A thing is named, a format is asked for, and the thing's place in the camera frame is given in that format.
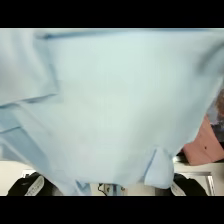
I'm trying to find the light blue shirt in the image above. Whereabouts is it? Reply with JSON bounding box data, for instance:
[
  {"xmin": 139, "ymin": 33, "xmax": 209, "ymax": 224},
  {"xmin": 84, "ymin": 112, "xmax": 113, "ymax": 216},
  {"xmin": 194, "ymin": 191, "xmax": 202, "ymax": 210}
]
[{"xmin": 0, "ymin": 28, "xmax": 224, "ymax": 197}]

